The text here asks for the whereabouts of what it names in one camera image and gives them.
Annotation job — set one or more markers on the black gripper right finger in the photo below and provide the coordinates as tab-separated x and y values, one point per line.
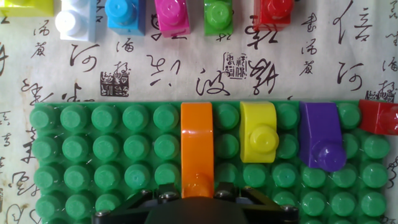
225	193

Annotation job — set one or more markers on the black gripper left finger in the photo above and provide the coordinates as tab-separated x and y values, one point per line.
168	194

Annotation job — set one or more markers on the orange block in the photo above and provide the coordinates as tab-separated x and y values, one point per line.
196	146

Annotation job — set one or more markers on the small yellow block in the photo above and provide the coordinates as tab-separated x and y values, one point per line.
258	133

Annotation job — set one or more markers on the purple block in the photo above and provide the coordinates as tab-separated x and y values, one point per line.
321	137

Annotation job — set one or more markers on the small red one-stud block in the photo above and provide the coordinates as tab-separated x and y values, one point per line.
377	116

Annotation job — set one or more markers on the red two-stud block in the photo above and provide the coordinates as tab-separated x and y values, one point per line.
273	14

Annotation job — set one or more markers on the green studded baseplate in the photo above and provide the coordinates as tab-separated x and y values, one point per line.
105	149

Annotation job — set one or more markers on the beige calligraphy print cloth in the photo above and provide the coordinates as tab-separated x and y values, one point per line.
186	68

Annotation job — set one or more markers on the green two-stud block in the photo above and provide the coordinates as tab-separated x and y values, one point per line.
218	17

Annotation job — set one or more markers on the pink three-stud block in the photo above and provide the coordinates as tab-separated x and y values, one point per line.
172	15

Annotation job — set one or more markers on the blue three-stud block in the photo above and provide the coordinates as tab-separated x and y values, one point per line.
126	15

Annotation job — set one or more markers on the white four-stud block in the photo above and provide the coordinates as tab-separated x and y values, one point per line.
76	23

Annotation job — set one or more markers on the large yellow two-stud block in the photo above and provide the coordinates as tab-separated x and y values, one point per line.
28	7

